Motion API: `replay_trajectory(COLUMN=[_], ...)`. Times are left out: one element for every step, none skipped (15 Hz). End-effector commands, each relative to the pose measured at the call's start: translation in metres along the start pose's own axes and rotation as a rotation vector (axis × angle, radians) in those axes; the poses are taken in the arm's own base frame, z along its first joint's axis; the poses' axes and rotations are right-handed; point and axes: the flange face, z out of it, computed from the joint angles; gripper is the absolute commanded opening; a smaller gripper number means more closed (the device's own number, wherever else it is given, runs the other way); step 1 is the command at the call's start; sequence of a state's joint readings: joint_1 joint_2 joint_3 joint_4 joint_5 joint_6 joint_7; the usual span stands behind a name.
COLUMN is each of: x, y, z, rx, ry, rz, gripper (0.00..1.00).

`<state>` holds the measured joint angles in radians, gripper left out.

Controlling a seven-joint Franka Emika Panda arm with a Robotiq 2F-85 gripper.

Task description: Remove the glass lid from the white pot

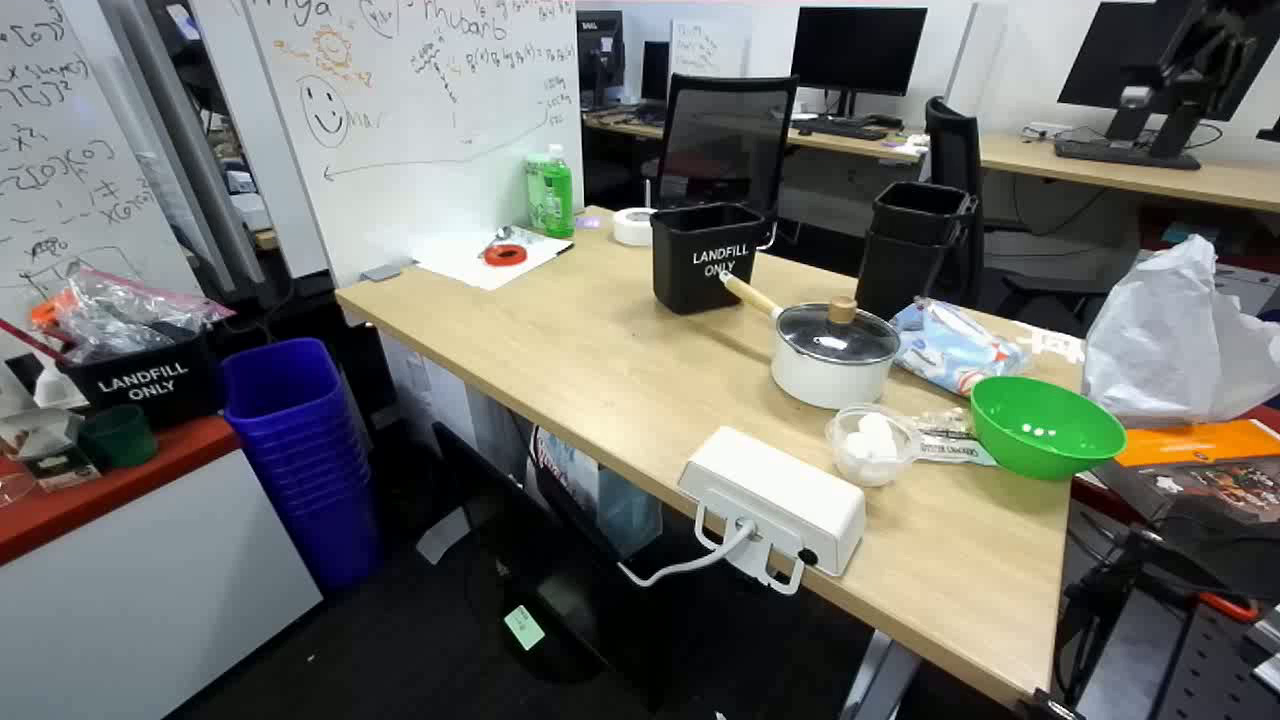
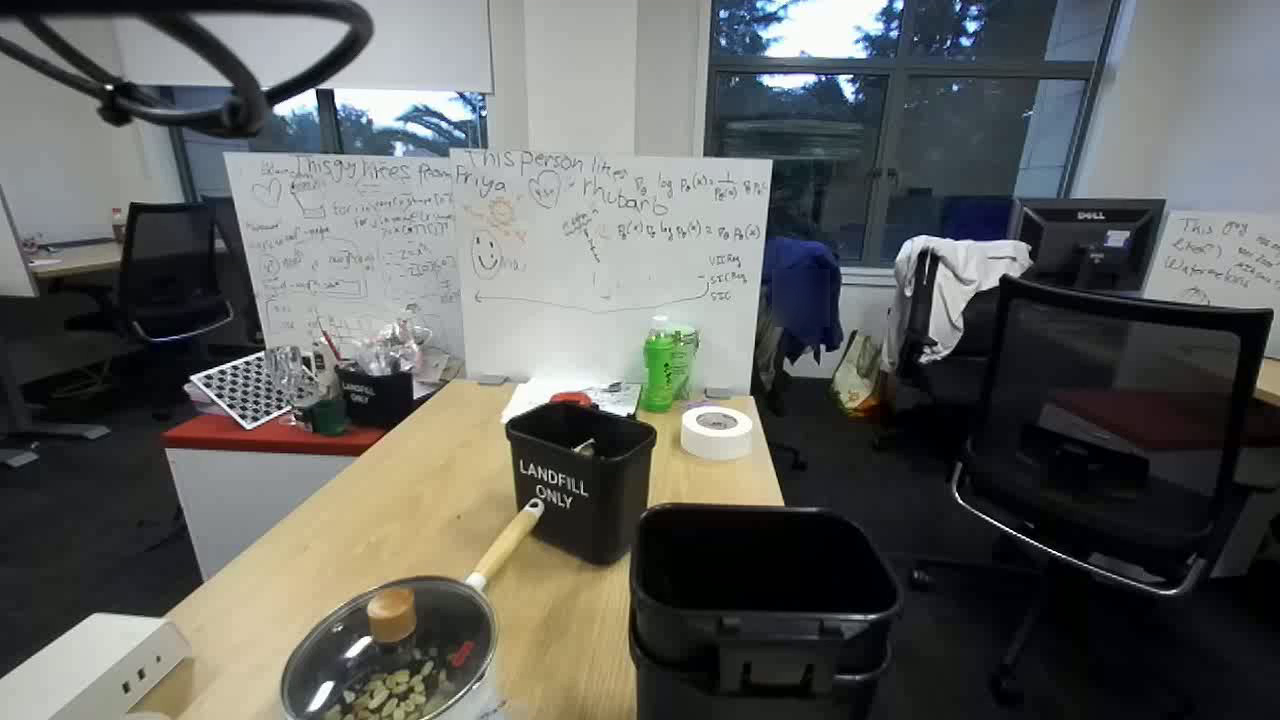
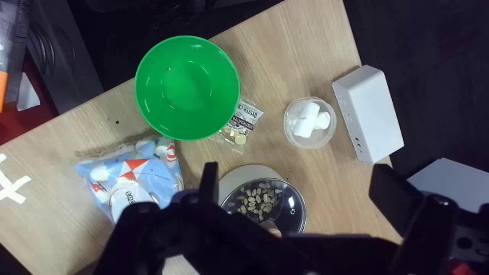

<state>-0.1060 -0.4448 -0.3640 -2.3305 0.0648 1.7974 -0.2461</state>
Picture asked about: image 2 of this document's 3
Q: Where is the glass lid with wooden knob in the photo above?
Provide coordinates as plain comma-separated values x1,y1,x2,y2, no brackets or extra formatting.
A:
277,573,494,720

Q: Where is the green plastic bottle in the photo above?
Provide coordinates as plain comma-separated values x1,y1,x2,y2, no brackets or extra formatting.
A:
634,311,705,414

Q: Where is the whiteboard with sun drawing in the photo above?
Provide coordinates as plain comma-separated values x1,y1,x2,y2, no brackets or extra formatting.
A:
447,148,774,394

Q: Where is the white tape roll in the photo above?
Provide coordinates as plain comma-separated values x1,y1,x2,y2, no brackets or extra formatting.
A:
677,400,758,464

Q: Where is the white paper sheet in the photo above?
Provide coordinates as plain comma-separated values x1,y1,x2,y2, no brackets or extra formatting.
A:
494,376,642,426

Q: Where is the small black landfill bin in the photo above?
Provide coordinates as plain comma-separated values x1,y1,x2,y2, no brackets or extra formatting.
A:
498,400,659,569

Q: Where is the blue jacket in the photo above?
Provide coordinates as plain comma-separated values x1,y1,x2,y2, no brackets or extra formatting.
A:
758,236,847,362

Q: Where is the colourful shopping bag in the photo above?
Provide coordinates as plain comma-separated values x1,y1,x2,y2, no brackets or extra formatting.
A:
833,328,896,421

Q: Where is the black bin with wrappers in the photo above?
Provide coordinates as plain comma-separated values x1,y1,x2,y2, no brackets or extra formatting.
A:
312,311,444,430

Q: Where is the chair holding white jacket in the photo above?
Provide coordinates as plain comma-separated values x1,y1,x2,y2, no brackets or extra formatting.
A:
890,244,1014,421

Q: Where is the large black plastic bin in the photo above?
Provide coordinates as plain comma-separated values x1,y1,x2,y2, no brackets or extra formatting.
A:
628,498,909,720

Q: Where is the whiteboard with dense writing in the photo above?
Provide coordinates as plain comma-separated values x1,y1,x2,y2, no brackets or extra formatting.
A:
220,148,466,362

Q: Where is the white jacket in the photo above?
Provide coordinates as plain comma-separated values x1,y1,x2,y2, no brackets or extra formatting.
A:
890,231,1034,369

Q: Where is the dark green cup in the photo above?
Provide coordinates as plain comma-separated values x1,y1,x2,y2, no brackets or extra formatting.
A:
297,382,351,435

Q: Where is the checkerboard calibration board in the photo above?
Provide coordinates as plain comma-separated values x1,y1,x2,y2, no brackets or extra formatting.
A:
182,346,316,430

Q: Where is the white roller blind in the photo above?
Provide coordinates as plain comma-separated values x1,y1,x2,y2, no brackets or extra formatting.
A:
105,0,494,95

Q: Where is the white cabinet with red top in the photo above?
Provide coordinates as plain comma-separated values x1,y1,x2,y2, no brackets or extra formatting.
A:
159,408,391,585

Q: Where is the black computer monitor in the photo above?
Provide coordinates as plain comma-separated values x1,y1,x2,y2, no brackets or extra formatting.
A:
1013,197,1169,294

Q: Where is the black mesh office chair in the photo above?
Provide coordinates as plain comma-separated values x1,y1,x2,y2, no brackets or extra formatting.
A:
949,275,1274,710

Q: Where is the wooden office desk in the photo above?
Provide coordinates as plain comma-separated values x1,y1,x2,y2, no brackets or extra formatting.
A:
23,236,130,291

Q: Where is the small whiteboard with writing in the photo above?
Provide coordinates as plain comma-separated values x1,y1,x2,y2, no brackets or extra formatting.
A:
1141,207,1280,354

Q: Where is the white control box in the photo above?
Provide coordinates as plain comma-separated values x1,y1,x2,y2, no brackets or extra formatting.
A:
0,613,197,720

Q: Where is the white pot with wooden handle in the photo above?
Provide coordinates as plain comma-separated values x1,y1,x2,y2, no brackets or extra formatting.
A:
277,497,547,720

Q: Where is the black cable loop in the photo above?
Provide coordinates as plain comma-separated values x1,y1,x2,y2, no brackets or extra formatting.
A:
0,0,374,137

